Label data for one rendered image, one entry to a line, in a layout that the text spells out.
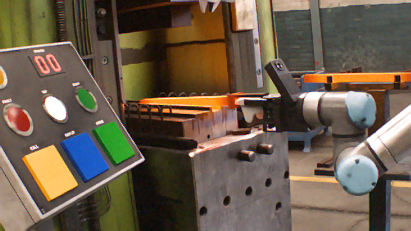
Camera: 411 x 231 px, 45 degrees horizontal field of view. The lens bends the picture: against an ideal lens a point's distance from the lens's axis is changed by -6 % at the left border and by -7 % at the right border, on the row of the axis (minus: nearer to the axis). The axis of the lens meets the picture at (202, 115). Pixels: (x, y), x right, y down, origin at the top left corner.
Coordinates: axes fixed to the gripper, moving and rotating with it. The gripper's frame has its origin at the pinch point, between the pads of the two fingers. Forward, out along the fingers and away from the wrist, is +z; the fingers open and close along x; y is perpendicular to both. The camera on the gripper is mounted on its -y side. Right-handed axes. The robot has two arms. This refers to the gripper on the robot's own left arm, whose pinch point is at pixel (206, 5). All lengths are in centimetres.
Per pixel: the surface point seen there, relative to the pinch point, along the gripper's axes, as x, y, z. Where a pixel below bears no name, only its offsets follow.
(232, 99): 12.2, 5.1, 23.2
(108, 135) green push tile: -30.6, 12.4, 18.5
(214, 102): 12.8, -0.5, 27.2
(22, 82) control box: -45.7, 5.8, 8.7
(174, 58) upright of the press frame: 37, -40, 37
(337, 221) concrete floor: 175, -9, 147
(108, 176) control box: -35.2, 19.4, 21.4
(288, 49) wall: 686, -393, 264
